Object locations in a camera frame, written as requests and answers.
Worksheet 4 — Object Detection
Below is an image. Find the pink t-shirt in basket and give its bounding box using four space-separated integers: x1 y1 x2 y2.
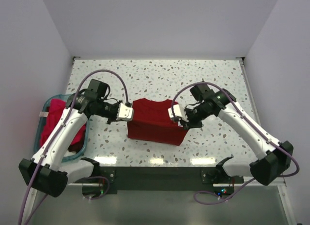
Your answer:
39 99 86 153

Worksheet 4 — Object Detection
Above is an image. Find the aluminium frame rail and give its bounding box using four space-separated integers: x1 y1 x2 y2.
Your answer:
30 165 286 187

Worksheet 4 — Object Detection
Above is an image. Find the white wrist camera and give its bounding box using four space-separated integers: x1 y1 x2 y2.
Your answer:
116 103 134 121
168 104 188 122

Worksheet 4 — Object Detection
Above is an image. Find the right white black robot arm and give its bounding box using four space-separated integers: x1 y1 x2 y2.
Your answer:
168 81 294 186

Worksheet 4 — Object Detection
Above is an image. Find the white cloth in basket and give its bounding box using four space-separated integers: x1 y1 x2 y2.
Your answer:
67 151 76 155

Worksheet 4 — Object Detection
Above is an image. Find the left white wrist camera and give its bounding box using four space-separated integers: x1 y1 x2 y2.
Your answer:
116 103 134 121

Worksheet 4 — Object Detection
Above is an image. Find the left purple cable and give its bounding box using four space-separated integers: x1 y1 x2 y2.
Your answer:
17 69 131 225

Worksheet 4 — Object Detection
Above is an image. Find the teal plastic laundry basket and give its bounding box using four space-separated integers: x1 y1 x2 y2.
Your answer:
33 94 89 162

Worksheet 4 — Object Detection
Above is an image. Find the dark red t-shirt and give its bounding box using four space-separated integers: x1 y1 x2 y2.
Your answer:
127 98 188 146

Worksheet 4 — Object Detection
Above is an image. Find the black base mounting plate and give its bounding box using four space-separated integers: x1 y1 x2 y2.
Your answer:
76 166 244 198

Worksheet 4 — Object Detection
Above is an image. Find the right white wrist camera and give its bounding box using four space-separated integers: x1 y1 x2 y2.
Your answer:
168 104 188 122

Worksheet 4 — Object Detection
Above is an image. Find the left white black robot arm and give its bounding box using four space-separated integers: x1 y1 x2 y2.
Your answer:
18 79 126 197

